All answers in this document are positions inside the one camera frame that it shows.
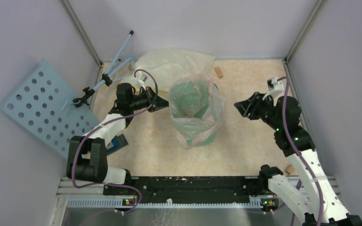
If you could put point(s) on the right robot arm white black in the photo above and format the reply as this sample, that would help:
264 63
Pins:
320 206

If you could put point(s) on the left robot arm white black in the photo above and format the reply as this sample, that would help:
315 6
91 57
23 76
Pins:
87 154

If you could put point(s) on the wooden rectangular block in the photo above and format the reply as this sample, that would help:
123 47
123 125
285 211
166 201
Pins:
218 72

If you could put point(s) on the light blue tripod stand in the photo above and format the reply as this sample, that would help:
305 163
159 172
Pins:
120 60

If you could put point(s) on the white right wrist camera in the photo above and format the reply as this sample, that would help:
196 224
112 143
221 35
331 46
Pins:
275 88

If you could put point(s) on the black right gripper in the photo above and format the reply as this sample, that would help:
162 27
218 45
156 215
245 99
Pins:
250 106

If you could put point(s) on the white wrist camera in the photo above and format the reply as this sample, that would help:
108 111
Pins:
275 88
142 80

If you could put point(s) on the wooden cylinder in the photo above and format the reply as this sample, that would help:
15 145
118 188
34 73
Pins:
289 170

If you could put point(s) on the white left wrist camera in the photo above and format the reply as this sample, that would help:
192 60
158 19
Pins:
142 80

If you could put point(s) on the pink translucent trash bag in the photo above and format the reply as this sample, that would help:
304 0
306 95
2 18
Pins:
196 109

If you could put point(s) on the light blue perforated board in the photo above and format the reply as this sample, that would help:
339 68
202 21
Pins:
43 105

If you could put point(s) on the green plastic trash bin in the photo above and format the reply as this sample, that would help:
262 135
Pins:
196 115

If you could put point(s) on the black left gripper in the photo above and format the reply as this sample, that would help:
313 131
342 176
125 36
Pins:
160 103

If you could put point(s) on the white toothed cable rail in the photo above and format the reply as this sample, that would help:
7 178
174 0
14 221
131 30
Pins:
119 203

